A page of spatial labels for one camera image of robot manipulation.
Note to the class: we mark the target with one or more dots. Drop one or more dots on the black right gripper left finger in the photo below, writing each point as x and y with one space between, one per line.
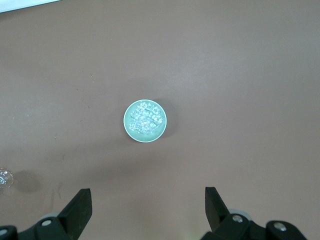
75 215

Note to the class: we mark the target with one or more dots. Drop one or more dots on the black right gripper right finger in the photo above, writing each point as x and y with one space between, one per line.
217 215

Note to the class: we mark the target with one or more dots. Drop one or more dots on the pile of clear ice cubes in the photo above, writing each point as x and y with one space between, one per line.
146 117

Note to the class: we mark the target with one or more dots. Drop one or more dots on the clear stemmed wine glass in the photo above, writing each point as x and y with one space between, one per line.
3 178

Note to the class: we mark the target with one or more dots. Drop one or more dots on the pale green ceramic bowl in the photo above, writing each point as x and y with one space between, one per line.
155 136

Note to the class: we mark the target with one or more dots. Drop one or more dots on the brown table cover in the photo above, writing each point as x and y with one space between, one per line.
225 75

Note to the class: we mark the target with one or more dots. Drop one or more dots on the white table edge strip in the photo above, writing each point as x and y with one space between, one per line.
15 3

